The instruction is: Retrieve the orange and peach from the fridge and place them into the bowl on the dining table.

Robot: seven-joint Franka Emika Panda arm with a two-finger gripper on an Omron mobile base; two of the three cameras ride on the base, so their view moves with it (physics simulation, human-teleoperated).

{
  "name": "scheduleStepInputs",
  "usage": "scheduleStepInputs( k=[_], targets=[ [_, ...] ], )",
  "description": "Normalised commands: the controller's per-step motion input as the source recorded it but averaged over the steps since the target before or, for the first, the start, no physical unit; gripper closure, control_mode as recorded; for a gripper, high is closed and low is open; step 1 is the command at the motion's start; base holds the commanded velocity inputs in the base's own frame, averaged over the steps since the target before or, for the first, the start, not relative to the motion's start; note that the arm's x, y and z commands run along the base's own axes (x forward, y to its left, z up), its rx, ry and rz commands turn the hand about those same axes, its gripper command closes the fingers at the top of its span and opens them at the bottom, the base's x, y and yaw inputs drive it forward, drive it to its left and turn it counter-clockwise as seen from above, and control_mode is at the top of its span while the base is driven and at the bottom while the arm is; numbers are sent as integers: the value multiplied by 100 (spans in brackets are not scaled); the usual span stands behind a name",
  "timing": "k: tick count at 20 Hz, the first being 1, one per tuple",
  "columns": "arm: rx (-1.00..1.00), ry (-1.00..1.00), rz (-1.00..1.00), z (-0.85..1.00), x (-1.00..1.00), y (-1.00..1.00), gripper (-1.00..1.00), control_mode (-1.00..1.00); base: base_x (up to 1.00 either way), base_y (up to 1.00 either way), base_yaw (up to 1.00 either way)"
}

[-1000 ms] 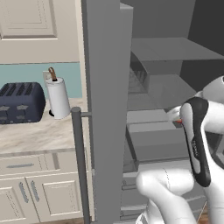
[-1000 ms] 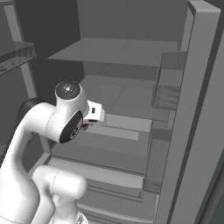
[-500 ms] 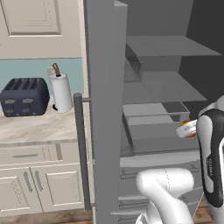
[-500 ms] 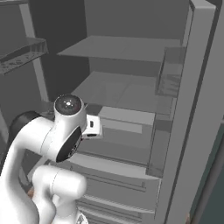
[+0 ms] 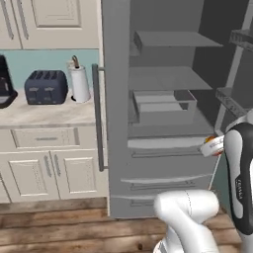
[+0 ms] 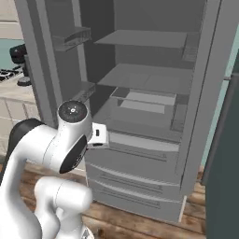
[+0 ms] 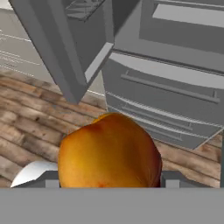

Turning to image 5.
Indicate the cream wall cupboard door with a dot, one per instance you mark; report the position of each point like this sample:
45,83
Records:
59,23
5,36

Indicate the grey fridge door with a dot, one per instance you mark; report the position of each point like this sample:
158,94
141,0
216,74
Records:
238,66

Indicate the cream base cupboard door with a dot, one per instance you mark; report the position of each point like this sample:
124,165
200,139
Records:
28,176
80,173

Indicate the grey fridge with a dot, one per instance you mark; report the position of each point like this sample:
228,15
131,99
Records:
115,131

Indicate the grey fridge shelf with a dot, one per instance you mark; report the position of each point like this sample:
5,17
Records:
174,39

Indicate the grey freezer drawer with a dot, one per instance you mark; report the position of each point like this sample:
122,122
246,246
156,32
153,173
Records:
145,194
164,166

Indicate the grey fridge crisper box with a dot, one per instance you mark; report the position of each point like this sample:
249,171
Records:
164,103

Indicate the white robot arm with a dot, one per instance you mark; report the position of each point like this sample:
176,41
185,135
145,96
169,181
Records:
184,214

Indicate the white paper towel roll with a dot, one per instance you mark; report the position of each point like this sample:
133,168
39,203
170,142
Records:
80,84

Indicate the black coffee machine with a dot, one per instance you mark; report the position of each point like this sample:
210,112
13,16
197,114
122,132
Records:
6,85

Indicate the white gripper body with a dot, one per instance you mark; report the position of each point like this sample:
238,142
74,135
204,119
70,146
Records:
212,147

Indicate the cream drawer front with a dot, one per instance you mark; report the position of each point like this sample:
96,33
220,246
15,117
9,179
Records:
46,137

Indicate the dark blue toaster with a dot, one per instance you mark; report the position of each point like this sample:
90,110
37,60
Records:
46,87

